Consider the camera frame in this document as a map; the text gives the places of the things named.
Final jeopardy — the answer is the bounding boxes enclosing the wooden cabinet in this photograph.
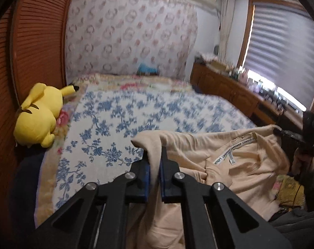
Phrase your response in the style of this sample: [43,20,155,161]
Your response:
[191,62,305,133]

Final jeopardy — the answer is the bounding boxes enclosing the folded printed cloth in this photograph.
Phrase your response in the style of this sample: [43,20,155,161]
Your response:
[196,52,217,63]

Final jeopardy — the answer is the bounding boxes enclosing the black cable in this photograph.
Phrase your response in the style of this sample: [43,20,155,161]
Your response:
[279,178,303,208]

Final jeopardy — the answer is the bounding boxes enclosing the circle print curtain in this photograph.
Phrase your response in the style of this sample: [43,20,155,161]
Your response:
[65,0,199,81]

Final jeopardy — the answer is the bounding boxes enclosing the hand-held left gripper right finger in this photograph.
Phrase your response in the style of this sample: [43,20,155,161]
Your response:
[159,146,292,249]

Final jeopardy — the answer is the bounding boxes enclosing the person's dark clothing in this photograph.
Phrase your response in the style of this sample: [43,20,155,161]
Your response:
[270,207,314,249]

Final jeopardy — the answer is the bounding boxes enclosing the long cardboard box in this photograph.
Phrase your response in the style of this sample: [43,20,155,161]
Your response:
[210,61,231,72]

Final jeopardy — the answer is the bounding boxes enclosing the pink floral quilt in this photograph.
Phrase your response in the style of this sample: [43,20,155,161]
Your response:
[35,73,199,223]

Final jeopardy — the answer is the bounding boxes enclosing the wooden louvered wardrobe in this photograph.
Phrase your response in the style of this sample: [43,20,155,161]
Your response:
[0,0,78,213]

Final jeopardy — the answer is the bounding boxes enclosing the yellow plush toy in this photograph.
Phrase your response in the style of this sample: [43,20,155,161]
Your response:
[14,82,80,148]

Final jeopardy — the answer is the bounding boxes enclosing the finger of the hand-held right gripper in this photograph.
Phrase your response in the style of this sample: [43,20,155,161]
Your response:
[274,128,304,144]

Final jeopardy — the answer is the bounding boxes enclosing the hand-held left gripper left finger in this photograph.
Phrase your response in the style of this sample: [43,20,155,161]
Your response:
[36,149,151,249]

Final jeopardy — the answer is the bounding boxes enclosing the striped window blind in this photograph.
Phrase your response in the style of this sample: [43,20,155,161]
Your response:
[244,2,314,104]

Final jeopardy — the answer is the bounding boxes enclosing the beige printed t-shirt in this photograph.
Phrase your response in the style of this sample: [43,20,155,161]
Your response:
[131,124,291,249]

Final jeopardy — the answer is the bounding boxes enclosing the navy bed sheet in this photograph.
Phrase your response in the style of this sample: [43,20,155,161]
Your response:
[11,150,46,229]

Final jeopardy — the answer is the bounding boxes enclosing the blue floral blanket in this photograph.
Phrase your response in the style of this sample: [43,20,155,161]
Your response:
[35,83,259,226]

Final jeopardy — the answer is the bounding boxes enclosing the tied beige curtain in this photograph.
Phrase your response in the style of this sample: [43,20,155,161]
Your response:
[218,0,236,60]

